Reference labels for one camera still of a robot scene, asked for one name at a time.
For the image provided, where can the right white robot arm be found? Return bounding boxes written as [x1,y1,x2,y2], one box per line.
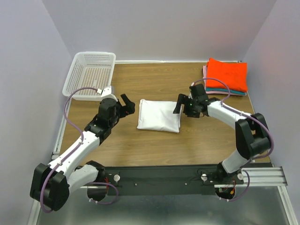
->
[173,84,274,184]

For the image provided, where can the teal folded t shirt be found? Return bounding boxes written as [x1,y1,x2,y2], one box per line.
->
[205,88,247,96]

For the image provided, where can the orange folded t shirt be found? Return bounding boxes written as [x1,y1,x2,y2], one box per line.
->
[206,58,248,92]

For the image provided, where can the white plastic laundry basket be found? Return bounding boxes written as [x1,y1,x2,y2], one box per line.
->
[62,52,116,101]

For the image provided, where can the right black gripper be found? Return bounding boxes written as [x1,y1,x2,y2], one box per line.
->
[172,93,199,119]

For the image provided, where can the left aluminium side rail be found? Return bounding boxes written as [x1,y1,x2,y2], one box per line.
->
[52,97,72,160]

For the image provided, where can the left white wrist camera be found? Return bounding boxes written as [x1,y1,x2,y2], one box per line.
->
[97,85,118,101]

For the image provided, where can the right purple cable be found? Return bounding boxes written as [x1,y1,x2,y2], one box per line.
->
[191,78,275,202]

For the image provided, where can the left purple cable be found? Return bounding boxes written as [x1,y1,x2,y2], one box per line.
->
[39,87,119,213]

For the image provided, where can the white t shirt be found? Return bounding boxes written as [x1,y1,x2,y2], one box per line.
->
[137,99,181,133]

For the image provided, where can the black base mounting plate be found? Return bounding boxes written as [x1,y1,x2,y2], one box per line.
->
[96,165,244,196]

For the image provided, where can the aluminium frame rail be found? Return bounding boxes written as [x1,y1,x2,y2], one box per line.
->
[214,167,287,188]

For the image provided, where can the purple cable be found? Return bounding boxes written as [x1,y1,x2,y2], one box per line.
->
[39,87,119,213]
[191,78,275,202]

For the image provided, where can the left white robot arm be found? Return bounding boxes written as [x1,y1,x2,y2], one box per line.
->
[30,94,135,213]

